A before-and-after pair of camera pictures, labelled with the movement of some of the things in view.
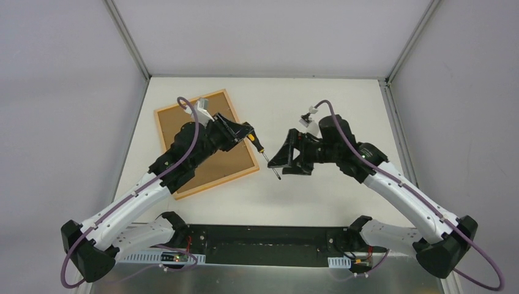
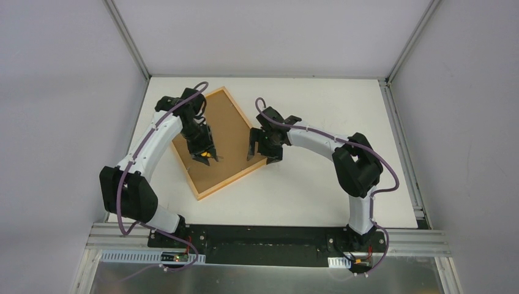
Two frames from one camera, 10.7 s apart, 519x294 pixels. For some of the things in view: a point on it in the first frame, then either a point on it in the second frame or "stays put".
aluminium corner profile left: [124, 32] stays put
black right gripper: [300, 150] to [262, 141]
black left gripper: [226, 131] to [201, 147]
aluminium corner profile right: [388, 95] stays put
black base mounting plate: [261, 245] stays put
